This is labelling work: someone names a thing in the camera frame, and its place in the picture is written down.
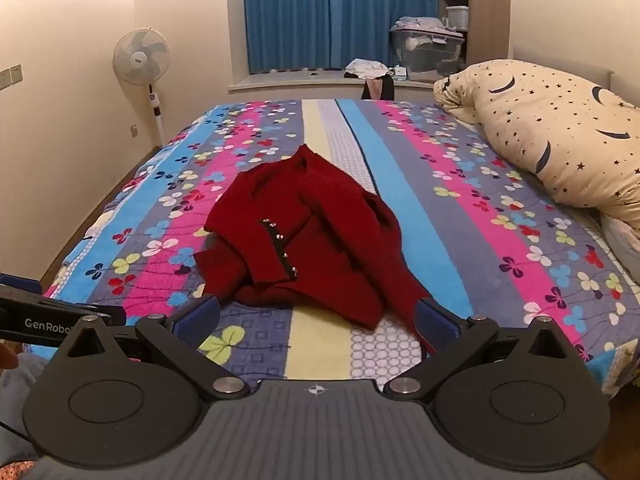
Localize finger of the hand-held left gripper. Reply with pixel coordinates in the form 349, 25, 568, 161
0, 273, 44, 297

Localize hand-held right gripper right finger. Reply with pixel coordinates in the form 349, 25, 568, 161
382, 296, 583, 402

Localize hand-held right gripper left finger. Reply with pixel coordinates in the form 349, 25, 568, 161
59, 294, 251, 402

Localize red knit sweater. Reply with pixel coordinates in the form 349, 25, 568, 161
192, 144, 441, 356

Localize white clothes pile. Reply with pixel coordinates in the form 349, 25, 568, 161
344, 59, 392, 80

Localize folded pale clothes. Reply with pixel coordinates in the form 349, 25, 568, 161
392, 16, 449, 34

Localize person's blue clothing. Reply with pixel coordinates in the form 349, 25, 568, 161
0, 352, 48, 463

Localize striped floral bed sheet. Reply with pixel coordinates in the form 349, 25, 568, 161
42, 97, 640, 401

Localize cream star print duvet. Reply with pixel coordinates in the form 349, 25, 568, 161
432, 59, 640, 286

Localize white standing fan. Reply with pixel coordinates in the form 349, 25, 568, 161
112, 27, 171, 148

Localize window sill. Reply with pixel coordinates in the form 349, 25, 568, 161
227, 67, 441, 94

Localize clear plastic storage box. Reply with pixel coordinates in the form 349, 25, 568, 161
390, 27, 465, 83

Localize blue curtain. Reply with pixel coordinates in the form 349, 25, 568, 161
242, 0, 441, 73

